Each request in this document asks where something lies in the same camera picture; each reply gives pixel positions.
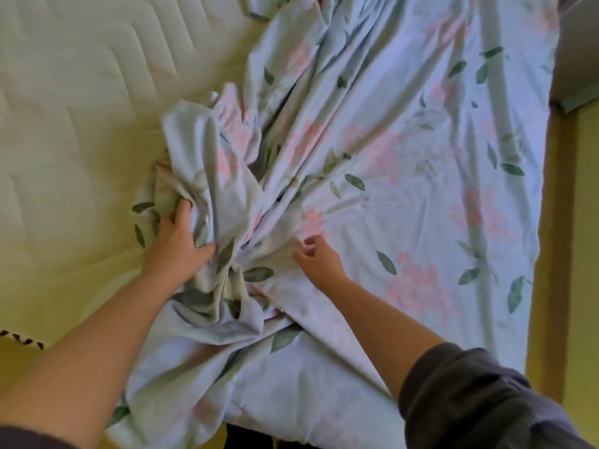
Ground person's left hand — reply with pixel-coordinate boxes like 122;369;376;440
142;199;218;288

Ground person's right hand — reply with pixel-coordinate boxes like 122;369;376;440
292;234;351;295

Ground floral leaf print bed sheet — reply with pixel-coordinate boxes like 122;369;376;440
105;0;562;449

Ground white quilted mattress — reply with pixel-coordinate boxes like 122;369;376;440
0;0;268;351

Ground person's right forearm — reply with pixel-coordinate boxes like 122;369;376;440
327;278;446;403

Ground person's left forearm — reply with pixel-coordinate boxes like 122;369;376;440
0;268;177;449

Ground person's black trousers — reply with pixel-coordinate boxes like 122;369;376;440
225;423;324;449

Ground dark grey right sleeve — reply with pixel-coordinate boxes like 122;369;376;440
397;342;595;449

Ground dark grey sleeve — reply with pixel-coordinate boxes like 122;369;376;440
397;342;595;449
0;425;78;449

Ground dark grey left sleeve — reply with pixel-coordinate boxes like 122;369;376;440
0;425;78;449

